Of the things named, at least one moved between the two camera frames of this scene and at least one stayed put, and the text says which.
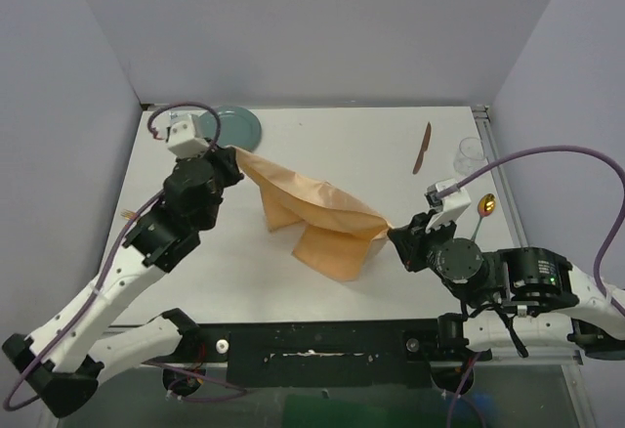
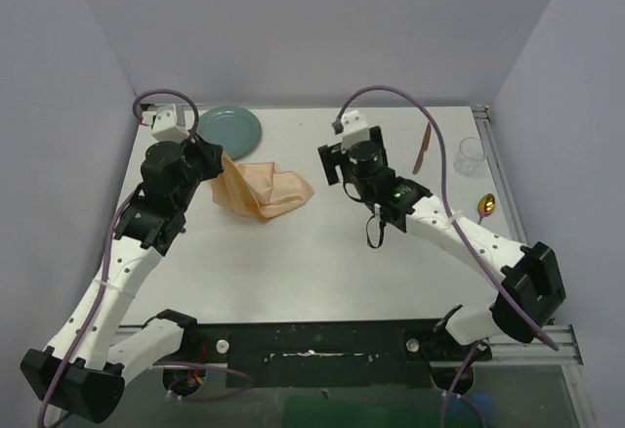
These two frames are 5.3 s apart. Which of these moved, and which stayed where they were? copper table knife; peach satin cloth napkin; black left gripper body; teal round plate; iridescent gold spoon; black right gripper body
Moved: black left gripper body; black right gripper body; peach satin cloth napkin
Stayed: teal round plate; iridescent gold spoon; copper table knife
